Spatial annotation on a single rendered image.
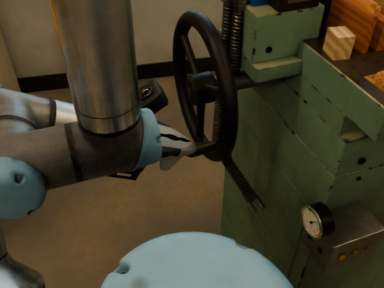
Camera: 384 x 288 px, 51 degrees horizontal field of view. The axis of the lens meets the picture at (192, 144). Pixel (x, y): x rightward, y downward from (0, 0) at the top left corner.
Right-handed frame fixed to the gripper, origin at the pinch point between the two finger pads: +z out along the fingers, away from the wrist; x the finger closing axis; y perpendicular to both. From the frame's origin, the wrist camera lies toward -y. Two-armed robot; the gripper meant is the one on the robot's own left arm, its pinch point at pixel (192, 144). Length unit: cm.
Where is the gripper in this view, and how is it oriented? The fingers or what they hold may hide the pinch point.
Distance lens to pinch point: 71.0
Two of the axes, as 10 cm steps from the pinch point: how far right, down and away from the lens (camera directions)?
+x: 3.3, 6.5, -6.9
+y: -4.8, 7.4, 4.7
